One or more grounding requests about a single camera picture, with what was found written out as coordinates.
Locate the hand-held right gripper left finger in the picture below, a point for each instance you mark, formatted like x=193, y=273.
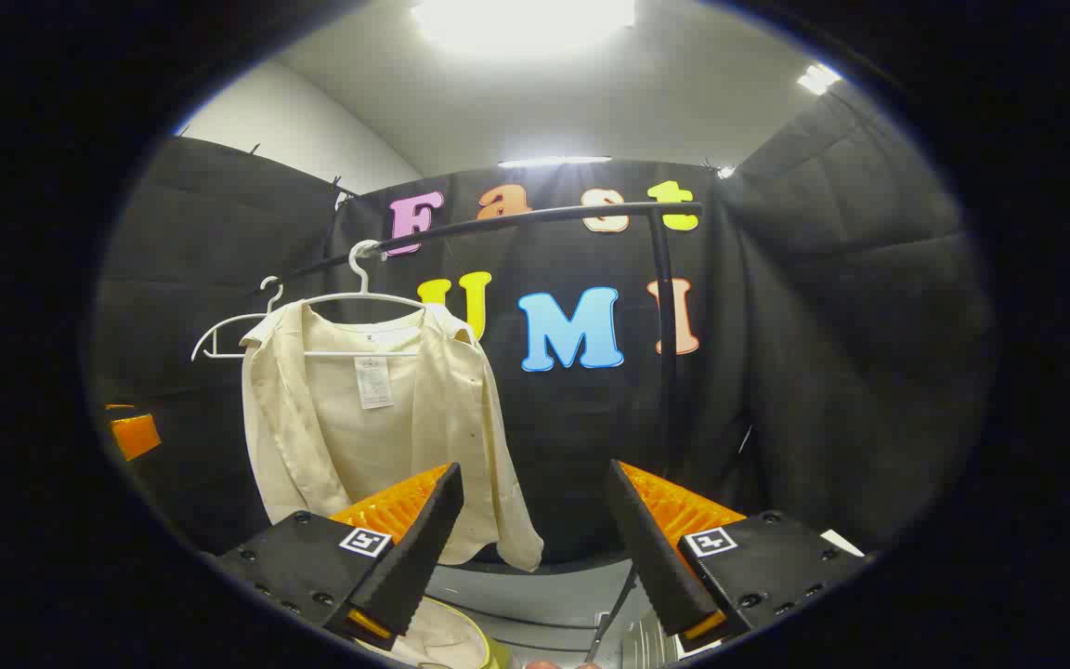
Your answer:
x=414, y=567

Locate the cream cloth with yellow trim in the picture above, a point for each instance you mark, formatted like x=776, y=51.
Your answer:
x=442, y=641

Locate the small ceiling light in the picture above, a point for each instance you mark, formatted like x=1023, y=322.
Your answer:
x=818, y=79

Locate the white hanger with crossbar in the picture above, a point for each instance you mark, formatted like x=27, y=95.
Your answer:
x=219, y=327
x=363, y=277

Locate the ceiling light strip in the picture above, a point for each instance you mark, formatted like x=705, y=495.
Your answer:
x=554, y=162

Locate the black clothes rack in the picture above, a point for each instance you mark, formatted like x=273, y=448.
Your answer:
x=544, y=216

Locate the cream button shirt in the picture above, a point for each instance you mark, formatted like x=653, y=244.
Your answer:
x=433, y=418

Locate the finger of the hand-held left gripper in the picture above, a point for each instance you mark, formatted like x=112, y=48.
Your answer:
x=136, y=437

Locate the large round ceiling light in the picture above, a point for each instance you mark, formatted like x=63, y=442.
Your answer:
x=521, y=19

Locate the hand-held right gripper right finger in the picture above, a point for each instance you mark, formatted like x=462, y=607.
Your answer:
x=656, y=557

